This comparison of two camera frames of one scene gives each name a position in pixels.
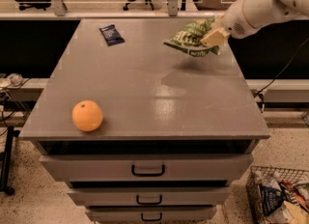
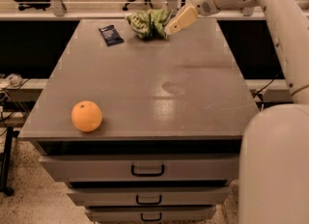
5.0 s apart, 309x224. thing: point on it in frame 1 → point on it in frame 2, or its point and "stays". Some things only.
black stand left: [5, 157] stays
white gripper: [232, 22] → [202, 0]
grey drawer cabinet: [179, 129] stays
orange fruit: [87, 116] stays
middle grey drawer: [151, 196] stays
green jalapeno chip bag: [186, 38] → [150, 24]
